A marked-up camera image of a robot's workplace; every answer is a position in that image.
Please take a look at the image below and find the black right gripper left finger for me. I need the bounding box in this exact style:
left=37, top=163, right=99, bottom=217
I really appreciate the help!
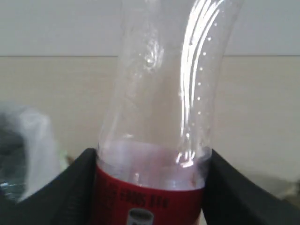
left=0, top=148, right=96, bottom=225

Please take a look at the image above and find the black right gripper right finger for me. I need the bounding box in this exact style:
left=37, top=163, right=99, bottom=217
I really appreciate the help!
left=202, top=150, right=300, bottom=225

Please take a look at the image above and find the red label clear cola bottle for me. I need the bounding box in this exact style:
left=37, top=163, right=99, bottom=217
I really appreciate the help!
left=90, top=0, right=243, bottom=225

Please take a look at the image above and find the white green plastic bin liner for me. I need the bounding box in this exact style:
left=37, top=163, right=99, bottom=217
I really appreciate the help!
left=0, top=102, right=69, bottom=203

